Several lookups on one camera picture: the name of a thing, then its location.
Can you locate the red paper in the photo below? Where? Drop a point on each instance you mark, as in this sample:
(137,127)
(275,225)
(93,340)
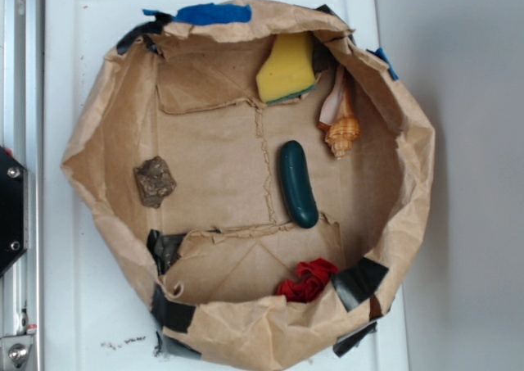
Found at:
(313,277)

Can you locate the brown paper bag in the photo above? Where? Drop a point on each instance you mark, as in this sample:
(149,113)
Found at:
(208,262)

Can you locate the dark green soap bar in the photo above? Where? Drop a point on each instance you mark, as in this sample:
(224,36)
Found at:
(295,184)

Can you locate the orange conch seashell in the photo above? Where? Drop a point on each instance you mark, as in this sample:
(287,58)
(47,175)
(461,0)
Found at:
(337,118)

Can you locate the yellow sponge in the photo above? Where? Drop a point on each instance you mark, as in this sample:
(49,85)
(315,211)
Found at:
(288,71)

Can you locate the brown rock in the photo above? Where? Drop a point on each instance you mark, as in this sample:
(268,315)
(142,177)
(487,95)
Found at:
(154,181)

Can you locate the blue tape strip right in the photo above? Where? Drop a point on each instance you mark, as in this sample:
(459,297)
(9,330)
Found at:
(380,54)

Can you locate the blue tape strip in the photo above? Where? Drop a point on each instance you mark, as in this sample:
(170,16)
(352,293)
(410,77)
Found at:
(211,13)
(380,54)

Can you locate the blue tape strip top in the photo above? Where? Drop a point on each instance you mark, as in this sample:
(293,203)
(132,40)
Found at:
(211,13)

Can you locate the black mounting plate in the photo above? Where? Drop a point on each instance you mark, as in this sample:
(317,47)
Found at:
(13,210)

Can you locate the aluminium frame rail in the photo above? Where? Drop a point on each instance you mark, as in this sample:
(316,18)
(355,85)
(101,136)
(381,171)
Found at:
(22,23)

